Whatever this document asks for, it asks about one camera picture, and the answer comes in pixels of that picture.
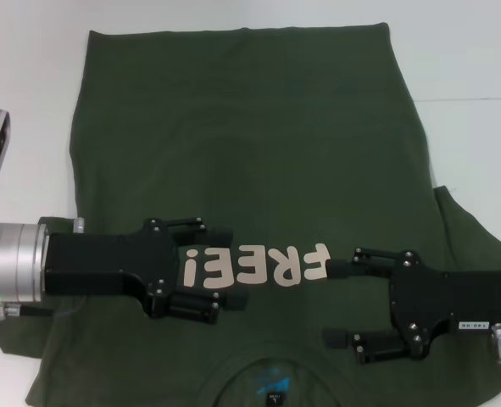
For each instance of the dark green printed t-shirt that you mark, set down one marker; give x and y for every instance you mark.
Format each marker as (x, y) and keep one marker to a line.
(250, 148)

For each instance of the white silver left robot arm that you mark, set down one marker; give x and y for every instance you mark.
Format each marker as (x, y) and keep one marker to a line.
(8, 260)

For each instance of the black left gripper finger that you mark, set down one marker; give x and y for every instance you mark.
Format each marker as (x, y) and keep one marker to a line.
(195, 305)
(207, 234)

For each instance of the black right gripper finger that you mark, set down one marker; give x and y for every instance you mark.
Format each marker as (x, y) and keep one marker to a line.
(360, 267)
(373, 343)

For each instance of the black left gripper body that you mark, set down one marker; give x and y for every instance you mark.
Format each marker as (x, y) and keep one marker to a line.
(106, 263)

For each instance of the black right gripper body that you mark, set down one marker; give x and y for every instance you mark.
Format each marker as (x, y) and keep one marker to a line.
(445, 297)

